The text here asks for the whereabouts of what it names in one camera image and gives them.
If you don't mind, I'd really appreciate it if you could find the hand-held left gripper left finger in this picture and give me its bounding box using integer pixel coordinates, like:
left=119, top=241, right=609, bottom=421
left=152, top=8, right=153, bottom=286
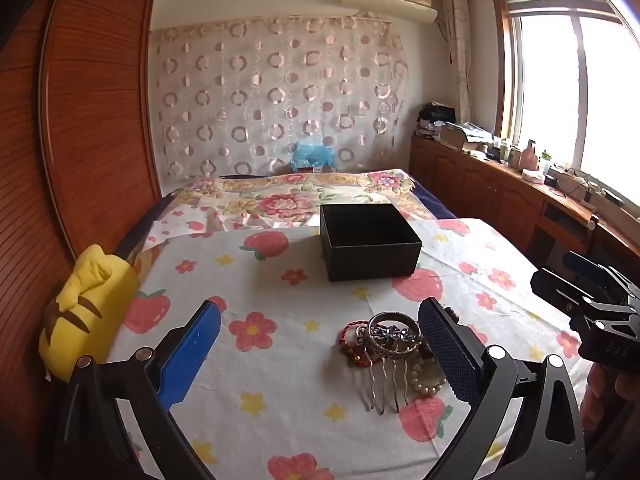
left=50, top=299, right=222, bottom=480

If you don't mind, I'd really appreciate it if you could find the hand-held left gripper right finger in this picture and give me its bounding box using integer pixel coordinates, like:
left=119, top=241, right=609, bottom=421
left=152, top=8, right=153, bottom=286
left=418, top=297, right=587, bottom=480

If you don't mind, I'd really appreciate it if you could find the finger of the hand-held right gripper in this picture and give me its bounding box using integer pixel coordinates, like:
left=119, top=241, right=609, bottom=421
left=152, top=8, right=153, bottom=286
left=562, top=251, right=636, bottom=296
left=531, top=267, right=626, bottom=318

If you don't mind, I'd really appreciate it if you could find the pearl necklace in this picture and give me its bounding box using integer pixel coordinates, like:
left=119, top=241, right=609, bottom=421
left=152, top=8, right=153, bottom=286
left=407, top=345, right=448, bottom=401

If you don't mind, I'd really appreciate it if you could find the silver bangle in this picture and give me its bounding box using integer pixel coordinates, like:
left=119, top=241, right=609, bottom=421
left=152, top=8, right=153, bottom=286
left=367, top=311, right=421, bottom=361

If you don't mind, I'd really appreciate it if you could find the metal hair comb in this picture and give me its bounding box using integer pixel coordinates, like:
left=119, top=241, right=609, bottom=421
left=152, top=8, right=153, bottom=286
left=357, top=322, right=423, bottom=416

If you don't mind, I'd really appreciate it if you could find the red cord bracelet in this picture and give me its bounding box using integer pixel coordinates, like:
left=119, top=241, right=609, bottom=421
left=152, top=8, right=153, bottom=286
left=336, top=316, right=373, bottom=366

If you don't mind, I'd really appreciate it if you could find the black cardboard box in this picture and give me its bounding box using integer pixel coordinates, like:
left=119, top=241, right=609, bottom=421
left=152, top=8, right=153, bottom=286
left=319, top=203, right=423, bottom=283

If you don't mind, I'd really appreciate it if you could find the person's right hand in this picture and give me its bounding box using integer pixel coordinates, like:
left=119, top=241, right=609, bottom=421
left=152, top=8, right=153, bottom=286
left=580, top=362, right=640, bottom=436

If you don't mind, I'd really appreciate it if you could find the white power strip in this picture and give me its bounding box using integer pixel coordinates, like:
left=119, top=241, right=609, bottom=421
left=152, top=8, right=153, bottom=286
left=547, top=162, right=626, bottom=206

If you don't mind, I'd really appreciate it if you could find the yellow plush toy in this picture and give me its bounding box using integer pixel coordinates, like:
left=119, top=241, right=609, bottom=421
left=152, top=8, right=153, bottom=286
left=39, top=244, right=141, bottom=381

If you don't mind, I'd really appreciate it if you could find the row of small bottles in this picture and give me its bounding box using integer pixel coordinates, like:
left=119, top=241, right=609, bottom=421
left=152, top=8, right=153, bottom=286
left=492, top=137, right=551, bottom=171

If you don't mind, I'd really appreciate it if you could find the wooden cabinet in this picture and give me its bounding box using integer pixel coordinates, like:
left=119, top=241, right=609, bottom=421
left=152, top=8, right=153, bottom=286
left=409, top=135, right=640, bottom=281

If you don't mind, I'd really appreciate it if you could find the dark blue sheet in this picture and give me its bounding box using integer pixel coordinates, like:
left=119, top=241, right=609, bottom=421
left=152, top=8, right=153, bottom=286
left=415, top=180, right=458, bottom=221

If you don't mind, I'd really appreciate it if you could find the pile of papers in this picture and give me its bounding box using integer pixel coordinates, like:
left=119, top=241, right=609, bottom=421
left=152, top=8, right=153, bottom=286
left=440, top=121, right=496, bottom=153

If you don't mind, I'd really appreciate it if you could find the floral bedsheet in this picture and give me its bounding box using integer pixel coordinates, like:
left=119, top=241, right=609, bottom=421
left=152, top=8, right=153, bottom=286
left=165, top=169, right=418, bottom=233

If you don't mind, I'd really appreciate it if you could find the wooden-framed window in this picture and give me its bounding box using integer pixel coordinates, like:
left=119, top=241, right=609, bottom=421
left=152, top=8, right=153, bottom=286
left=492, top=0, right=640, bottom=196

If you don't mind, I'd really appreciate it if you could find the black bag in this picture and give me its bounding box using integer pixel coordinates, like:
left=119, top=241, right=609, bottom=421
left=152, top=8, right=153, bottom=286
left=417, top=102, right=456, bottom=131

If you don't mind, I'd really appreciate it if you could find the blue plastic bag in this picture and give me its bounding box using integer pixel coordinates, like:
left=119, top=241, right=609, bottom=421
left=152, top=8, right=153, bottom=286
left=291, top=142, right=335, bottom=170

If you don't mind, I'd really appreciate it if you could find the pale window curtain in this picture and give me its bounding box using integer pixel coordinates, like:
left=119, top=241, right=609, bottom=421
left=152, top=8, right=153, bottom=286
left=440, top=0, right=473, bottom=123

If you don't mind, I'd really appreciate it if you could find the wooden headboard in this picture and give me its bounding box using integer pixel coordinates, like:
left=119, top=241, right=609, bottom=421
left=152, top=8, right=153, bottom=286
left=0, top=0, right=163, bottom=461

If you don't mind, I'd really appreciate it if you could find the circle-patterned curtain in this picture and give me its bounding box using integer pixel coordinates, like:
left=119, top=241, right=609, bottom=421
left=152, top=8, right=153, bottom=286
left=149, top=14, right=408, bottom=183

